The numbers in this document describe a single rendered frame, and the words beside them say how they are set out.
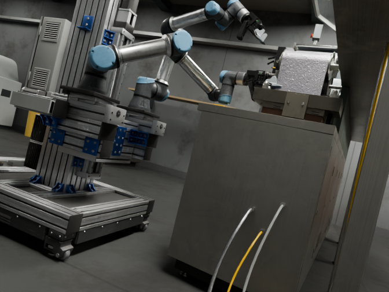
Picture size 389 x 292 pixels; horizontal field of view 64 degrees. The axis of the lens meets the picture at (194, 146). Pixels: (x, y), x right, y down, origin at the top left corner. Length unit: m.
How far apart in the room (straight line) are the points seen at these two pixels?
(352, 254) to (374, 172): 0.21
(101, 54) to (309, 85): 1.05
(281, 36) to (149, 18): 2.72
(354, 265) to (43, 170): 1.73
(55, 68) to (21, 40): 6.96
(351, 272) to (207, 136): 0.92
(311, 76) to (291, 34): 4.22
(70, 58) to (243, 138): 1.18
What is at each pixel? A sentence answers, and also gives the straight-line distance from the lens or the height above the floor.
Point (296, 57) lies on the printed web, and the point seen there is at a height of 1.26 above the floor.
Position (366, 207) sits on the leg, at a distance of 0.89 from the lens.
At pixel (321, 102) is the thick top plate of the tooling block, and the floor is 1.00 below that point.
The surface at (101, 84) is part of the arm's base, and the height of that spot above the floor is 0.87.
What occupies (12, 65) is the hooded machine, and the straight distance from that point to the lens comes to 8.26.
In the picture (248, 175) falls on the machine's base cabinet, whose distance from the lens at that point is 1.46.
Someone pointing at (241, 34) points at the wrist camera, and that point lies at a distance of 2.01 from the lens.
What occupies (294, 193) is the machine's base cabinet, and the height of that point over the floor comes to 0.58.
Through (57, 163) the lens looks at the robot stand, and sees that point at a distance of 2.03.
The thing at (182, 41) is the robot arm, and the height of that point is 1.19.
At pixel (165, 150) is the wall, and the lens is 6.05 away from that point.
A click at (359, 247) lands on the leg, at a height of 0.53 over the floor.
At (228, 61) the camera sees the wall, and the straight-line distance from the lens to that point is 5.97.
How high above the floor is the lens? 0.69
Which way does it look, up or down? level
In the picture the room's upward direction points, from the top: 14 degrees clockwise
